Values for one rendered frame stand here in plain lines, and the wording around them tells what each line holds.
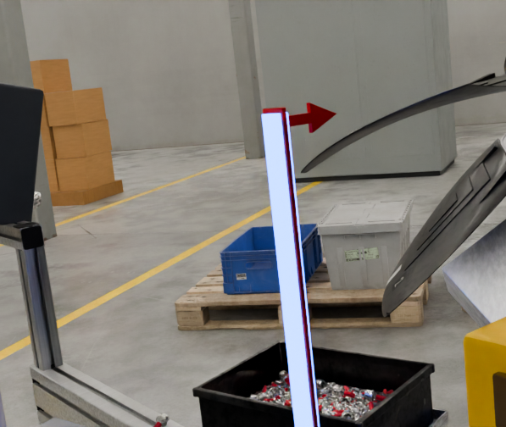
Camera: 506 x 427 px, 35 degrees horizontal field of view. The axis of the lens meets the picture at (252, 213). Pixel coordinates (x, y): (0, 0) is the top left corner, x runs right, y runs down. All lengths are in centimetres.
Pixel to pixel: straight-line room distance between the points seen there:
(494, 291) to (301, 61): 762
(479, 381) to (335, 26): 786
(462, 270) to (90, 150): 826
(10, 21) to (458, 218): 616
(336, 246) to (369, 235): 17
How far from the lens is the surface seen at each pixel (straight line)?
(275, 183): 62
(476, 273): 82
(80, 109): 893
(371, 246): 377
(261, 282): 392
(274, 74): 848
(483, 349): 44
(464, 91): 64
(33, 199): 114
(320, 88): 832
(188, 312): 396
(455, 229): 96
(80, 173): 894
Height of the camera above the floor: 122
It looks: 10 degrees down
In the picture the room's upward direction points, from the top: 6 degrees counter-clockwise
